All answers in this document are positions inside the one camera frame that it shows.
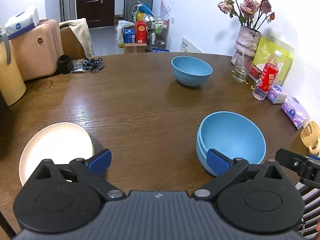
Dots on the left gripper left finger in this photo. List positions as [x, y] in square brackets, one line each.
[90, 173]

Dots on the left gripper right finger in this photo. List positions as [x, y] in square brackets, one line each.
[228, 172]

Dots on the blue bowl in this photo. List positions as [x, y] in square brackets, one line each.
[233, 135]
[202, 156]
[190, 71]

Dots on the cream white plate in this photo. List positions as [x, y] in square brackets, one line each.
[61, 142]

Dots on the yellow bear mug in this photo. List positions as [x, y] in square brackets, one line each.
[310, 136]

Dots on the purple tissue pack near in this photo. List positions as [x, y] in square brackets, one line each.
[295, 112]

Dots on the purple tissue pack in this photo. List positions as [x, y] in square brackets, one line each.
[295, 112]
[276, 94]

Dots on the purple tissue pack far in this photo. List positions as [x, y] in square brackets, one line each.
[276, 94]

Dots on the small red box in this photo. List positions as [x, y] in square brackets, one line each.
[255, 73]

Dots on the silver foil packet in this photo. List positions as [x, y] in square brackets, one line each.
[79, 67]

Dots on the red label water bottle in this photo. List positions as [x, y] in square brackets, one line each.
[268, 76]

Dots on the clear drinking glass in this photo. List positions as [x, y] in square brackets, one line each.
[242, 68]

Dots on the yellow thermos jug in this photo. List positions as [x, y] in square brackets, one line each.
[12, 84]

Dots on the pink vase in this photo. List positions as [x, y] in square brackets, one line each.
[246, 43]

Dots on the cardboard box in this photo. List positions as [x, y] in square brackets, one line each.
[135, 48]

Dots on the wooden chair beige cover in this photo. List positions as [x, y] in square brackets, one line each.
[76, 39]

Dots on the white panel board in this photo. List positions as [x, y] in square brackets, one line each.
[188, 47]

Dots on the blue box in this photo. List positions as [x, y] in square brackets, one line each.
[129, 35]

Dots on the white plastic bag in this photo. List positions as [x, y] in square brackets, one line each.
[120, 28]

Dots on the metal storage rack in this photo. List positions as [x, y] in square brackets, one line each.
[157, 34]

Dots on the dried pink roses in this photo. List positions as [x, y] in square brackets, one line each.
[250, 13]

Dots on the tissue pack blue white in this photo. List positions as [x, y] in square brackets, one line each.
[21, 23]

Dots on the dark wooden door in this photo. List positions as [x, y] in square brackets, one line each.
[98, 13]

